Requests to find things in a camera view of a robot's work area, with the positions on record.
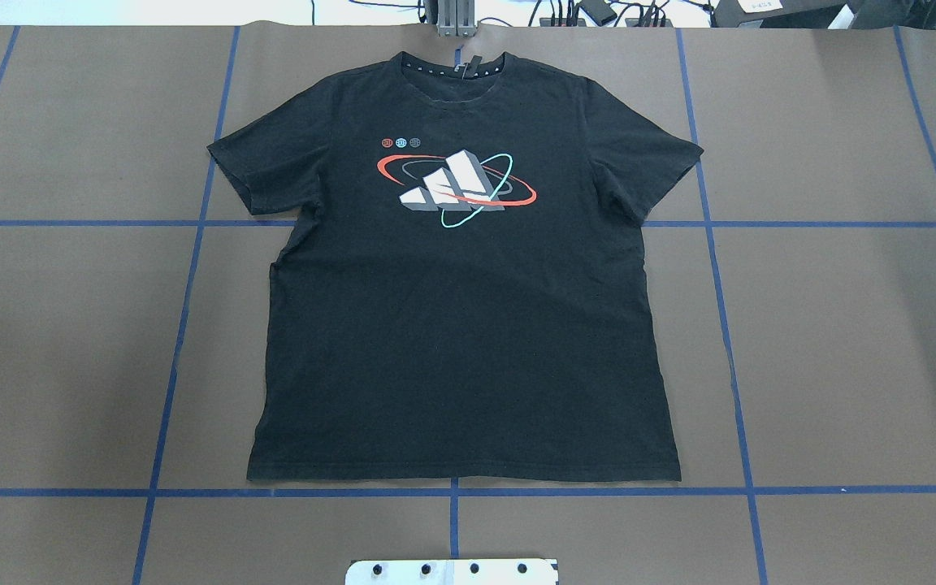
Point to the aluminium frame post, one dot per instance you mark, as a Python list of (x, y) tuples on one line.
[(453, 18)]

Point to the black power strip with cables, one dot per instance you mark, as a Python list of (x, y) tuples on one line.
[(605, 14)]

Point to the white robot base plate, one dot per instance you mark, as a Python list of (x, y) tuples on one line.
[(454, 571)]

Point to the black graphic t-shirt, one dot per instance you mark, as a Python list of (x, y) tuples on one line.
[(464, 292)]

